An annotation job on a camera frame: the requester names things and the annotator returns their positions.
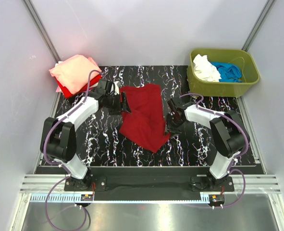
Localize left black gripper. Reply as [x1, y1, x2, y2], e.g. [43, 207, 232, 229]
[105, 92, 131, 116]

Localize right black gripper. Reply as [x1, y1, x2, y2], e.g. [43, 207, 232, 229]
[163, 113, 185, 138]

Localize dark red t-shirt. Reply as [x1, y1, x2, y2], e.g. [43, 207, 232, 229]
[120, 84, 170, 153]

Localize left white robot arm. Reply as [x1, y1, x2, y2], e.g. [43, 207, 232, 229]
[40, 79, 131, 191]

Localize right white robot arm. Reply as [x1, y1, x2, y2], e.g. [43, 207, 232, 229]
[166, 98, 250, 192]

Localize folded red t-shirt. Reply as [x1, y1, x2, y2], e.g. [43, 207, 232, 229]
[56, 75, 98, 99]

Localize folded peach t-shirt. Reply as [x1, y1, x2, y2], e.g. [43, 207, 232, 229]
[49, 54, 101, 94]

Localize folded pink t-shirt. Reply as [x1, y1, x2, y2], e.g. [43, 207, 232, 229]
[55, 61, 102, 93]

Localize crumpled white t-shirt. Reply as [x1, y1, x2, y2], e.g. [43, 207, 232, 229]
[193, 54, 221, 82]

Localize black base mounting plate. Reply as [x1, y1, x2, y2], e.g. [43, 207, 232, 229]
[64, 167, 235, 203]

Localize crumpled blue t-shirt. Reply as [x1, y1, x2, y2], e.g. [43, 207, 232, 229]
[211, 62, 242, 83]

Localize olive green plastic bin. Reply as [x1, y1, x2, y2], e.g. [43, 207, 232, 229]
[187, 48, 260, 98]

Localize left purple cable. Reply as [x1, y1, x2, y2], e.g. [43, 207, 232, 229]
[42, 69, 103, 229]

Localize left aluminium frame post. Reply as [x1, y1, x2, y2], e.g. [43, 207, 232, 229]
[22, 0, 61, 62]

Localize aluminium frame post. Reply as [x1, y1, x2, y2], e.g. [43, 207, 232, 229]
[242, 0, 277, 52]
[22, 0, 61, 62]

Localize right aluminium frame post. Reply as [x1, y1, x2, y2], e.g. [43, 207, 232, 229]
[242, 0, 277, 52]

